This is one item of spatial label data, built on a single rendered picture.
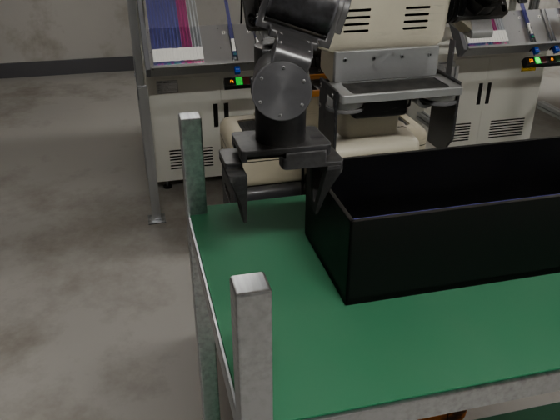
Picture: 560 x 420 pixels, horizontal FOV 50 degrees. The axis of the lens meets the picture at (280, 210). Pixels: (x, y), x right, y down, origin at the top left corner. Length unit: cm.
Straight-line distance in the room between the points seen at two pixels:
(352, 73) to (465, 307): 63
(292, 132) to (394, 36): 65
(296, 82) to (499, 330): 35
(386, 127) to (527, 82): 237
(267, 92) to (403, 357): 30
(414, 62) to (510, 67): 233
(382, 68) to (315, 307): 66
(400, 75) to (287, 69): 72
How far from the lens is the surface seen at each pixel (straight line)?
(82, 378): 210
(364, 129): 134
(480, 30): 137
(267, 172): 157
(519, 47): 320
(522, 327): 73
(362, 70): 124
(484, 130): 364
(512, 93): 366
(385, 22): 126
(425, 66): 130
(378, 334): 68
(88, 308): 239
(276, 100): 58
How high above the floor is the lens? 138
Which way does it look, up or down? 28 degrees down
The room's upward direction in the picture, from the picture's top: straight up
